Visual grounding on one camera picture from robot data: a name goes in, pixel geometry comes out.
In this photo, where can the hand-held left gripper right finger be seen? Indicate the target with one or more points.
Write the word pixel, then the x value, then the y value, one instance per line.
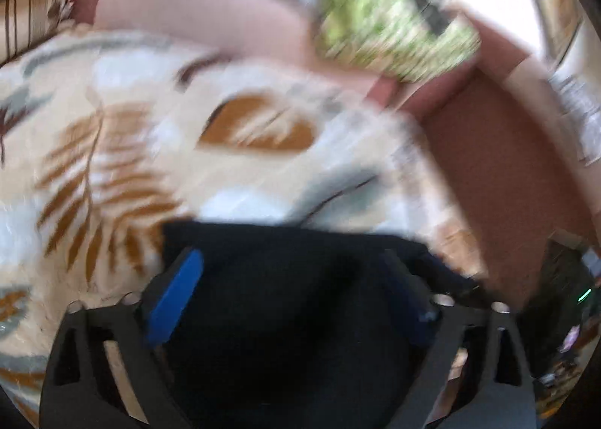
pixel 404 300

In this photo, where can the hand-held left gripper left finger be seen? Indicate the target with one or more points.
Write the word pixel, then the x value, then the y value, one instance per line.
pixel 176 297

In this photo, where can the black pants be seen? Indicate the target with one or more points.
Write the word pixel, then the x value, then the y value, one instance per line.
pixel 300 316

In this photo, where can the dark cluttered furniture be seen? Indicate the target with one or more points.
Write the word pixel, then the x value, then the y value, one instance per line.
pixel 558 297

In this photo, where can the leaf print blanket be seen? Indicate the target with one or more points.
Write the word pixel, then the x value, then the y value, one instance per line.
pixel 141 138

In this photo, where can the white cloth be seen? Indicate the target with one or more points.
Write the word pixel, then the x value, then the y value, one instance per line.
pixel 580 110

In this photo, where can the green patterned pillow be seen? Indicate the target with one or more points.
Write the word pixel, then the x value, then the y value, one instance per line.
pixel 375 30

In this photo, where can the dark grey cloth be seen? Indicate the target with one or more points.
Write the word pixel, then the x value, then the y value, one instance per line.
pixel 436 16

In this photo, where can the striped beige cushion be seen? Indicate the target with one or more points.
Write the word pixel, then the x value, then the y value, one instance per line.
pixel 28 2

